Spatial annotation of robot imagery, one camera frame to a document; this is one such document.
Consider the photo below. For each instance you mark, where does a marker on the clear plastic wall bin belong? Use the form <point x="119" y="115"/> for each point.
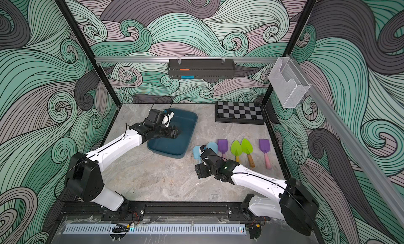
<point x="288" y="81"/>

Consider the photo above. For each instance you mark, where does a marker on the green round shovel wooden handle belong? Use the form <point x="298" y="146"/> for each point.
<point x="236" y="150"/>

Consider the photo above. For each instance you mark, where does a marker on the light blue shovel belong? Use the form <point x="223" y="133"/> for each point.
<point x="197" y="154"/>
<point x="213" y="146"/>

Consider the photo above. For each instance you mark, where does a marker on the purple shovel pink handle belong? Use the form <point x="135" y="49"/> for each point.
<point x="264" y="146"/>
<point x="223" y="147"/>

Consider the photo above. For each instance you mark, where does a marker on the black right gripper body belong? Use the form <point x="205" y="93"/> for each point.
<point x="206" y="169"/>

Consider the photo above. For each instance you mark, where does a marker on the aluminium rail right wall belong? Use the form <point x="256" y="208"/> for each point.
<point x="391" y="196"/>

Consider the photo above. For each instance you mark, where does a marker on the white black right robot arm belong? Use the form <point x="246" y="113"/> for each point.
<point x="287" y="200"/>

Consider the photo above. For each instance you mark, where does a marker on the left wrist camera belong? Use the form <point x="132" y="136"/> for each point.
<point x="160" y="118"/>

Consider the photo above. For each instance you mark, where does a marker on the blue item in shelf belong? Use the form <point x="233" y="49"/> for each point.
<point x="187" y="77"/>

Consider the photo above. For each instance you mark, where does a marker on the black white chessboard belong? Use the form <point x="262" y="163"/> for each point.
<point x="239" y="113"/>

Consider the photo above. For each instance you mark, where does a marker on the black wall shelf tray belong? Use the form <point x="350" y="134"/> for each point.
<point x="202" y="69"/>

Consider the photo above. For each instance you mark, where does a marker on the teal plastic storage box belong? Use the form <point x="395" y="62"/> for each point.
<point x="185" y="121"/>

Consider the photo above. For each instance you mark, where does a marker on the aluminium rail back wall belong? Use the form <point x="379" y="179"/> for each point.
<point x="165" y="59"/>

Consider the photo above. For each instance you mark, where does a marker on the white slotted cable duct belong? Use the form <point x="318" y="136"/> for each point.
<point x="158" y="229"/>

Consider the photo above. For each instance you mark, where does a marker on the green pointed shovel wooden handle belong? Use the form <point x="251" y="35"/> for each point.
<point x="248" y="149"/>

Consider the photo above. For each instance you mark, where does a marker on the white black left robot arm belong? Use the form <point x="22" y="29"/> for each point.
<point x="84" y="176"/>

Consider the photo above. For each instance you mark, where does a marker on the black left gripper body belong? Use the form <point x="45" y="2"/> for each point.
<point x="163" y="132"/>

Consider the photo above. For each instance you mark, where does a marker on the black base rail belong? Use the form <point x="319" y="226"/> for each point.
<point x="141" y="210"/>

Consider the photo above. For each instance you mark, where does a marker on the aluminium rail wall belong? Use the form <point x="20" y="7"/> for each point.
<point x="165" y="59"/>
<point x="391" y="196"/>

